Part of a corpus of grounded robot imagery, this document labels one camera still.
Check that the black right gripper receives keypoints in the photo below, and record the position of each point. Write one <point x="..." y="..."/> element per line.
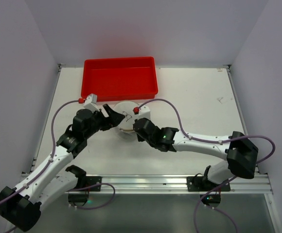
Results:
<point x="138" y="126"/>

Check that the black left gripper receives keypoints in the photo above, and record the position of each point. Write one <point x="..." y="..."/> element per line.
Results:
<point x="115" y="117"/>

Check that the white mesh laundry bag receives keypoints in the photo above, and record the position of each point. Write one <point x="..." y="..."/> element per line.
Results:
<point x="124" y="130"/>

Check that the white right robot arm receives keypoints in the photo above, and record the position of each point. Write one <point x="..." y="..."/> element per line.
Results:
<point x="237" y="153"/>

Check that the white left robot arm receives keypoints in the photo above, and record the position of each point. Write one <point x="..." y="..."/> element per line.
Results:
<point x="22" y="205"/>

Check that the red plastic bin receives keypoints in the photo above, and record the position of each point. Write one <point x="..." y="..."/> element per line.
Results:
<point x="115" y="79"/>

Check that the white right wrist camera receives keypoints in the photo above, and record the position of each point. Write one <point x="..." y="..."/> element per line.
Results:
<point x="142" y="112"/>

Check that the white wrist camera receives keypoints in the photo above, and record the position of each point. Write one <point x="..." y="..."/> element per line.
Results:
<point x="142" y="112"/>
<point x="90" y="102"/>

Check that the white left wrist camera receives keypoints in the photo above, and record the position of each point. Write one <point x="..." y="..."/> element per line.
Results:
<point x="90" y="102"/>

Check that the aluminium mounting rail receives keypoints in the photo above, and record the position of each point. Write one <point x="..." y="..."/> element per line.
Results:
<point x="175" y="184"/>

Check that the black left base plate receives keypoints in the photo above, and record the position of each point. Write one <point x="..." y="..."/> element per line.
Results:
<point x="90" y="183"/>

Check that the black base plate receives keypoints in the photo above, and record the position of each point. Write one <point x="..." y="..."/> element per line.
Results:
<point x="90" y="183"/>
<point x="199" y="184"/>

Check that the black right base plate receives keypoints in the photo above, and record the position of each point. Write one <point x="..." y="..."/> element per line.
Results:
<point x="199" y="184"/>

